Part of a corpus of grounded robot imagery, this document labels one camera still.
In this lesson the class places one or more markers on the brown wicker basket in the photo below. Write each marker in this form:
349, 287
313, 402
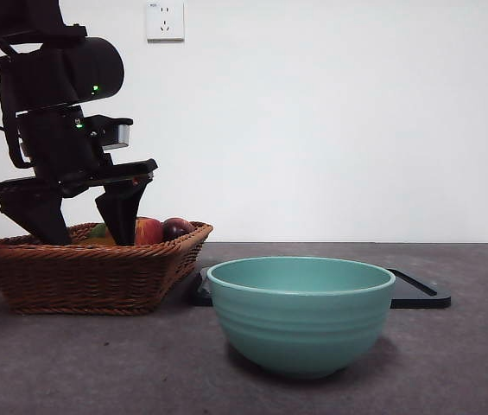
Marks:
75, 281

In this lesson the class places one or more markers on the brownish orange round fruit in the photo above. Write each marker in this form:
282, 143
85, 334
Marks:
101, 239

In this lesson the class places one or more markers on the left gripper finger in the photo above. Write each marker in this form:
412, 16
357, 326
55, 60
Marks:
122, 212
38, 216

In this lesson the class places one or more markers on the black rectangular tray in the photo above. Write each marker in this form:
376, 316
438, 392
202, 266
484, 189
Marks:
420, 300

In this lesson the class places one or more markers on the red yellow apple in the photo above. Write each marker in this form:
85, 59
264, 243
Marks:
148, 231

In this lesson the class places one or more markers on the dark red plum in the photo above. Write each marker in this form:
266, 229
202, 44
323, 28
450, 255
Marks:
176, 228

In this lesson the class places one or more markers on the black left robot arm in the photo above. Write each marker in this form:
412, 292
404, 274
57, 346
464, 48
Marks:
92, 65

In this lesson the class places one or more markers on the green avocado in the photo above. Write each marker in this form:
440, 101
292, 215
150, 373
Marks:
100, 228

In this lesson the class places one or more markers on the white wall socket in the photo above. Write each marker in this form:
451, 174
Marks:
166, 21

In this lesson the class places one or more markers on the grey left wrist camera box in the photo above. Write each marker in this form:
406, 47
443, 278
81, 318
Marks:
122, 135

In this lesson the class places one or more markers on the teal ribbed bowl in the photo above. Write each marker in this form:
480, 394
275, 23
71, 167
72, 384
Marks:
299, 328

